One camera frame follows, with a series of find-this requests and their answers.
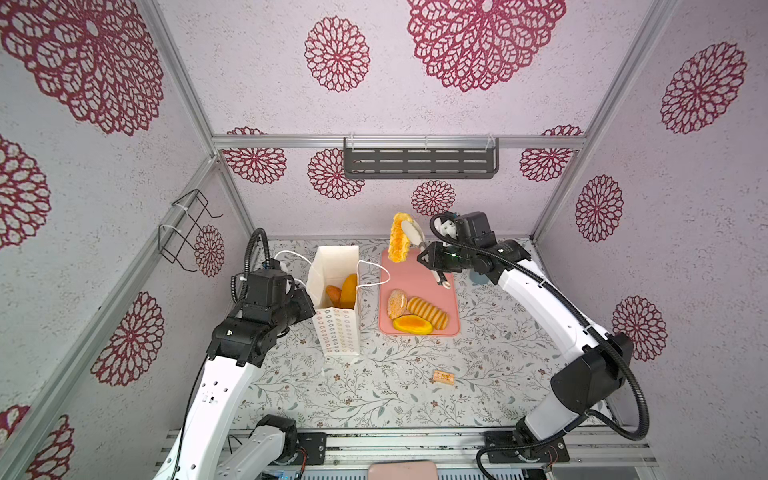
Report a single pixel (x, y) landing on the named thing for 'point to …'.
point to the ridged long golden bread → (438, 318)
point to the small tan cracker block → (444, 377)
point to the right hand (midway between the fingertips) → (417, 253)
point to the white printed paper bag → (337, 328)
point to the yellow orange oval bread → (413, 324)
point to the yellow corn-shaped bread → (399, 242)
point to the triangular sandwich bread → (334, 294)
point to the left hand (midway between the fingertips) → (308, 303)
